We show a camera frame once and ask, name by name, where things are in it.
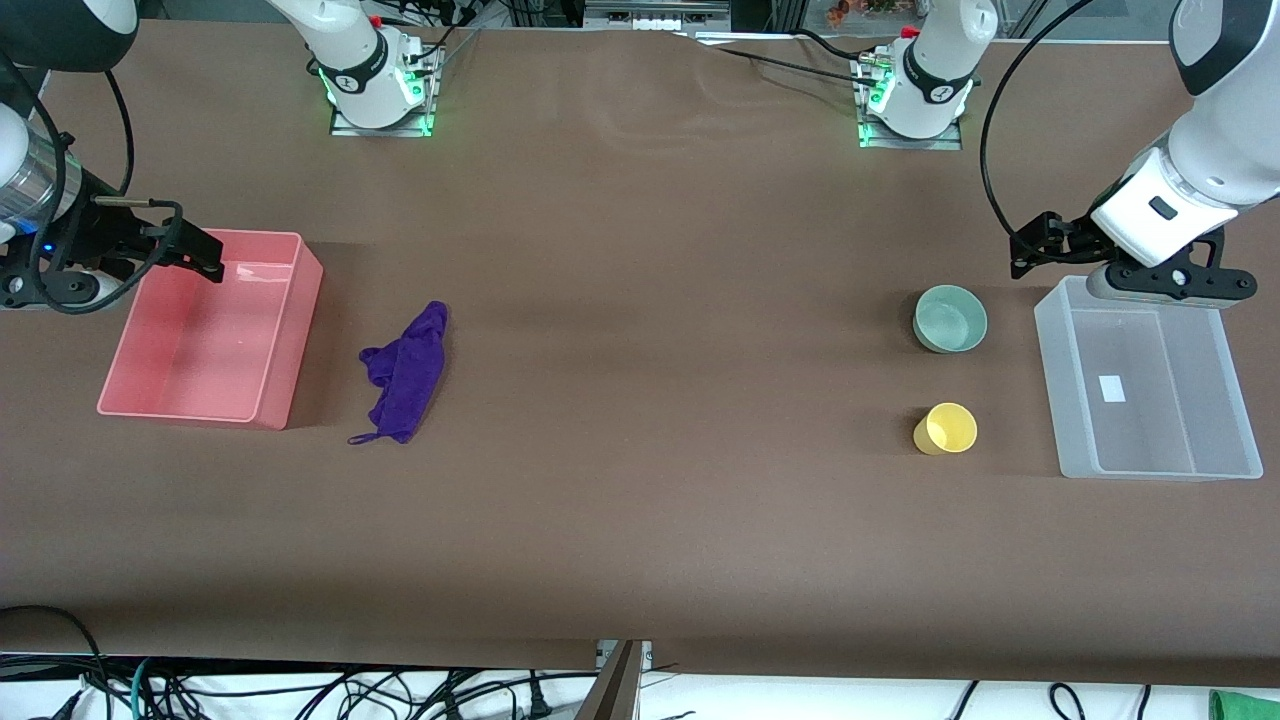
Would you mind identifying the green bowl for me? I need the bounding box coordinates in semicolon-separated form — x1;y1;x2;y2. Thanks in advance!
912;284;989;355

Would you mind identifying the purple cloth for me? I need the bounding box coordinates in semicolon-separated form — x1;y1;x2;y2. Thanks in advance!
347;300;451;446

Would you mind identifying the yellow cup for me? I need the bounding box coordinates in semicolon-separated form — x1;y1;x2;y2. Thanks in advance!
912;402;979;457

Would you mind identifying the pink plastic bin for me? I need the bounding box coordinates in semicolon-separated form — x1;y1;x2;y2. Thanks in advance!
96;228;325;432

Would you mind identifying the translucent plastic bin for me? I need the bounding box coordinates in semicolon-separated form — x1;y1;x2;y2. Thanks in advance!
1033;275;1264;483

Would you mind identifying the orange object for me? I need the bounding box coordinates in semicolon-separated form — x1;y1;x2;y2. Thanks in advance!
826;0;906;27

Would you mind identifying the brown table cover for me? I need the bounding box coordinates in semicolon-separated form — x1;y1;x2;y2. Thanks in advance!
0;18;1280;689

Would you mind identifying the white power strip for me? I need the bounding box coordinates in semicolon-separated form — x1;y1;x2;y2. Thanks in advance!
584;0;733;31

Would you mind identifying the green object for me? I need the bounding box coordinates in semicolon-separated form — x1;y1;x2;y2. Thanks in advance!
1208;688;1280;720

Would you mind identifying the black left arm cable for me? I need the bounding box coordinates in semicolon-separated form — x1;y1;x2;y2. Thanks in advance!
979;0;1096;246

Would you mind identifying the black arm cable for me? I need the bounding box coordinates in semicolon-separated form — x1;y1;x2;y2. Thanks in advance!
0;50;187;317
979;0;1096;246

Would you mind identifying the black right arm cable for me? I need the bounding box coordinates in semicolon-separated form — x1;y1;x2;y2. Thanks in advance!
0;50;187;317

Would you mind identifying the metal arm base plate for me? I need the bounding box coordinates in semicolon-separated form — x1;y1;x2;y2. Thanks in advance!
328;38;446;139
850;50;967;152

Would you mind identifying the black cable on table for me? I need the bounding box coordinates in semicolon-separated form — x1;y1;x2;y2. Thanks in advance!
690;28;881;86

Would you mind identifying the thick black floor cable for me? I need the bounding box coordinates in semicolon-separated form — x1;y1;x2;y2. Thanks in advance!
0;604;109;701

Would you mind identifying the teal cable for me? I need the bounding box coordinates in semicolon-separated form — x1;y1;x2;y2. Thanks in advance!
128;656;161;720

